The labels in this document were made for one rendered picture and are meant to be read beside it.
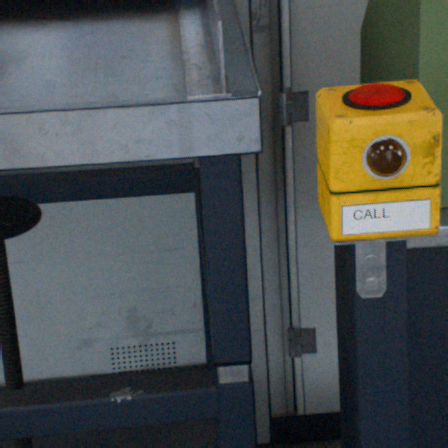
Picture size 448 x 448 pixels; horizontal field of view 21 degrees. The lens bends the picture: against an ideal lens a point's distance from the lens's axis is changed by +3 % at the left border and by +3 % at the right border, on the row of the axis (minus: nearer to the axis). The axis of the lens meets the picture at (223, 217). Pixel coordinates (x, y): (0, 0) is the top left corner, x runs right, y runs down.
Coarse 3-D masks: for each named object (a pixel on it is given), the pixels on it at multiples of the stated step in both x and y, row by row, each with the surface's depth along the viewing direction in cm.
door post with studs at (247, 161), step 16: (240, 0) 176; (256, 208) 189; (256, 224) 191; (256, 240) 192; (256, 256) 193; (256, 272) 194; (256, 288) 195; (256, 304) 196; (256, 320) 198; (256, 336) 199; (256, 352) 200; (256, 368) 201; (256, 384) 202; (256, 400) 204; (256, 416) 205
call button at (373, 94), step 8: (360, 88) 92; (368, 88) 91; (376, 88) 91; (384, 88) 91; (392, 88) 91; (352, 96) 91; (360, 96) 90; (368, 96) 90; (376, 96) 90; (384, 96) 90; (392, 96) 90; (400, 96) 90; (360, 104) 90; (368, 104) 89; (376, 104) 89
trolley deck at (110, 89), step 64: (0, 0) 146; (64, 0) 144; (128, 0) 143; (0, 64) 123; (64, 64) 122; (128, 64) 121; (0, 128) 110; (64, 128) 110; (128, 128) 111; (192, 128) 111; (256, 128) 112
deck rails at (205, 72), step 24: (192, 0) 140; (216, 0) 114; (192, 24) 131; (216, 24) 111; (192, 48) 123; (216, 48) 116; (192, 72) 116; (216, 72) 116; (192, 96) 110; (216, 96) 110
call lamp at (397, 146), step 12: (372, 144) 88; (384, 144) 87; (396, 144) 88; (372, 156) 88; (384, 156) 87; (396, 156) 87; (408, 156) 88; (372, 168) 88; (384, 168) 88; (396, 168) 88
